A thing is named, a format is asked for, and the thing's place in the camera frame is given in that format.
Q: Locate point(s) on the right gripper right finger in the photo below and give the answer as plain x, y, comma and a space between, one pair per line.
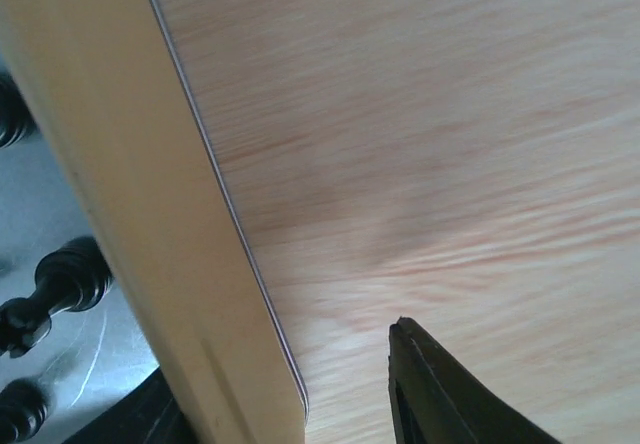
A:
436, 400

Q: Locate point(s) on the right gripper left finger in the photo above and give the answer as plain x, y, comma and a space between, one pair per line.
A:
148, 415

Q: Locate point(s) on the gold tin with chess pieces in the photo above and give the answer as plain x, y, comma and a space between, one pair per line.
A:
103, 82

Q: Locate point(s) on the black bishop in tin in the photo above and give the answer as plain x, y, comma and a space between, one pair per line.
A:
24, 409

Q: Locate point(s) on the black queen in tin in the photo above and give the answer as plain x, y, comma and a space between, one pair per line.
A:
73, 278

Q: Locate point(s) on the black rook in tin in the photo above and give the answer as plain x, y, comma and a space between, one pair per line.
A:
17, 122

